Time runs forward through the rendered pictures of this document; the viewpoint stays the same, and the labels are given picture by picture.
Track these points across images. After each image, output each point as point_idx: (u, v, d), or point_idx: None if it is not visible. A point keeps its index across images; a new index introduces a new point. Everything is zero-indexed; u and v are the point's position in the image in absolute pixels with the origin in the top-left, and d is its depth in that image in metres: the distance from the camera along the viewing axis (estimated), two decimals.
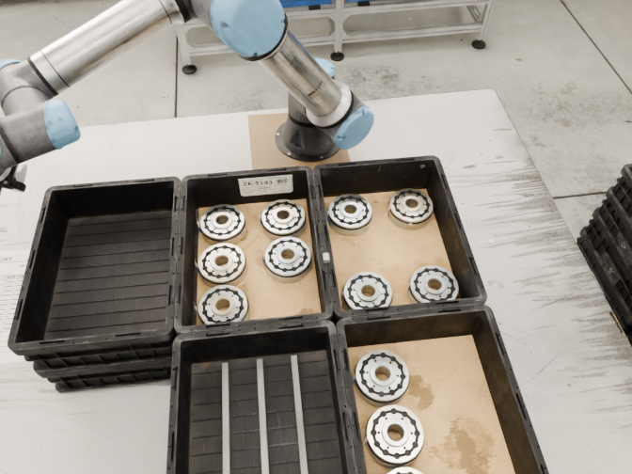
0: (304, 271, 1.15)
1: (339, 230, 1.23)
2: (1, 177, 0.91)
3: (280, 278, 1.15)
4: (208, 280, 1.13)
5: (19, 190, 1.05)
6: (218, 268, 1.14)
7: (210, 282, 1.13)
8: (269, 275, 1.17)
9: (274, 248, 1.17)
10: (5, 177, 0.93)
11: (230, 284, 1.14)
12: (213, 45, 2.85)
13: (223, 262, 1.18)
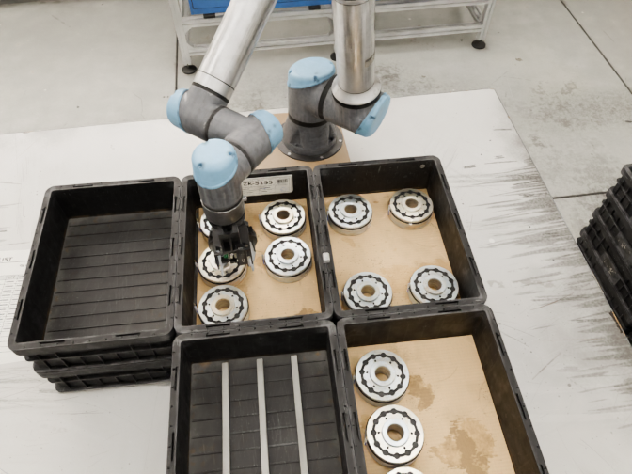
0: (304, 271, 1.15)
1: (339, 230, 1.23)
2: None
3: (280, 278, 1.15)
4: (208, 280, 1.13)
5: None
6: (218, 268, 1.14)
7: (210, 282, 1.13)
8: (269, 275, 1.17)
9: (274, 248, 1.17)
10: None
11: (230, 284, 1.14)
12: None
13: None
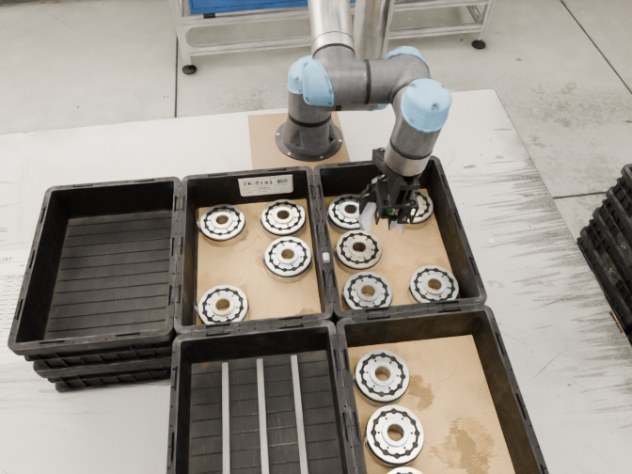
0: (304, 271, 1.15)
1: (339, 230, 1.23)
2: (388, 141, 0.92)
3: (280, 278, 1.15)
4: (346, 265, 1.15)
5: (364, 197, 1.04)
6: (356, 254, 1.16)
7: (348, 267, 1.15)
8: (269, 275, 1.17)
9: (274, 248, 1.17)
10: (385, 151, 0.94)
11: (368, 271, 1.16)
12: (213, 45, 2.85)
13: (357, 249, 1.20)
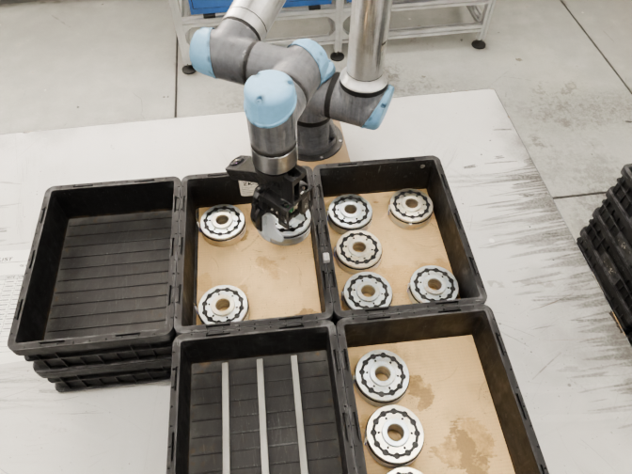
0: (303, 232, 1.04)
1: (339, 230, 1.23)
2: (251, 152, 0.84)
3: (276, 240, 1.03)
4: (346, 265, 1.15)
5: (254, 214, 0.97)
6: (356, 254, 1.16)
7: (348, 267, 1.15)
8: None
9: None
10: (253, 164, 0.86)
11: (368, 271, 1.16)
12: None
13: (357, 249, 1.20)
